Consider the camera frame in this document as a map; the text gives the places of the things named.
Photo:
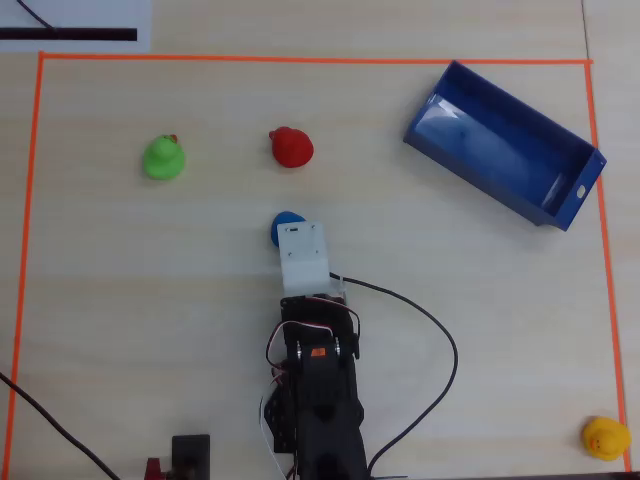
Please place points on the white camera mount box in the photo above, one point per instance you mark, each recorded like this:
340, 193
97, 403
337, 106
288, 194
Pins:
302, 255

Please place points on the blue open box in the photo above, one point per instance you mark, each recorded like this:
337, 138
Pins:
500, 145

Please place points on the black tape strip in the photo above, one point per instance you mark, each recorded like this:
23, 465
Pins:
90, 34

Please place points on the green rubber duck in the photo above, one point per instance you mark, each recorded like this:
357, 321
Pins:
162, 160

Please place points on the black table clamp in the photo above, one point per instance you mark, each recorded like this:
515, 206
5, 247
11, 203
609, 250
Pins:
191, 452

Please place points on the blue rubber duck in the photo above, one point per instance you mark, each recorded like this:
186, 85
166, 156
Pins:
281, 225

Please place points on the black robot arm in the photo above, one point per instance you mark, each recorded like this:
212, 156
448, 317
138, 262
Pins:
325, 400

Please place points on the white paper sheet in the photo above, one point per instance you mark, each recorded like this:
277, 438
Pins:
100, 12

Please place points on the red rubber duck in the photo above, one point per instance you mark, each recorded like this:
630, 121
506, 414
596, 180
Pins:
292, 147

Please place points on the yellow rubber duck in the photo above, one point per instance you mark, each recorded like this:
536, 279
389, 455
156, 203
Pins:
607, 440

